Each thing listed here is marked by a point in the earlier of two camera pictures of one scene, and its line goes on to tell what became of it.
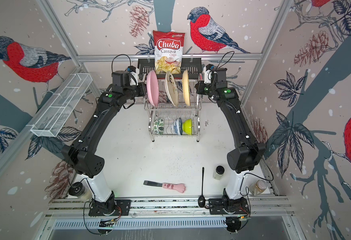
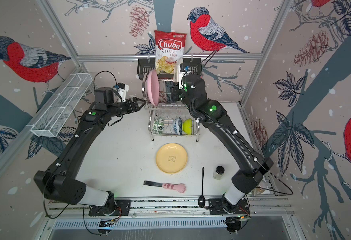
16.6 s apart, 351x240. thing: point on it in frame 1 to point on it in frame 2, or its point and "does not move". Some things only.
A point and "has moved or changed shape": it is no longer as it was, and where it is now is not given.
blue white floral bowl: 177,126 does not move
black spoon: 201,200 does not move
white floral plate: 171,88 to 176,75
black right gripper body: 202,89 to 175,95
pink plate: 153,89 does not move
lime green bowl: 187,126 does not move
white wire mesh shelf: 51,117 does not move
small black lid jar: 218,172 does not move
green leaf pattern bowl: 158,125 does not move
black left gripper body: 139,91 to 127,108
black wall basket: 194,66 does not move
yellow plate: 186,87 has moved or changed shape
